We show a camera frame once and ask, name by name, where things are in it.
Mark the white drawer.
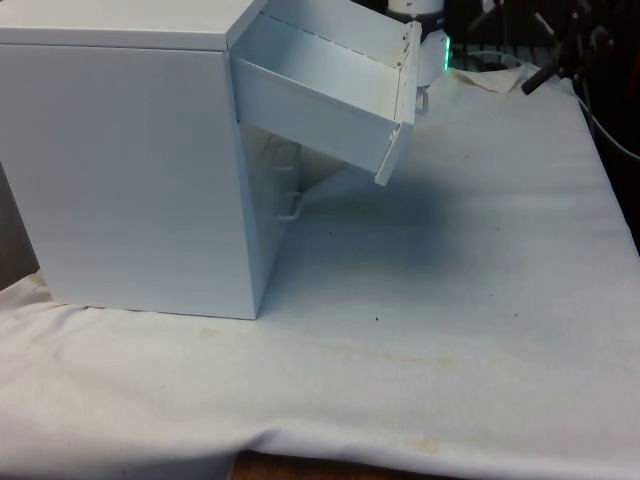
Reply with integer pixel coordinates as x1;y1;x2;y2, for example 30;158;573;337
227;0;431;189

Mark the white chest of drawers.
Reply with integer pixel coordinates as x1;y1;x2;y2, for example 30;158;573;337
0;0;352;322

